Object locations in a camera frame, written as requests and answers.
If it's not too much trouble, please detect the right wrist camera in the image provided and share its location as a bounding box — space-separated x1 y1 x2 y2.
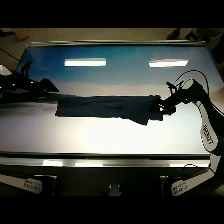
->
165 80 185 94

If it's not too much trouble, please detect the black cable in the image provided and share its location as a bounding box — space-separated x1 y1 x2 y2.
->
174 68 212 98

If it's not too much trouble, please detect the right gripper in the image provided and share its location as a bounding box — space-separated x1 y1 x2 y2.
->
155 95 178 117

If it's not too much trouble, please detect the dark grey shirt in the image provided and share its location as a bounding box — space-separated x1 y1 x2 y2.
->
54 94 165 126

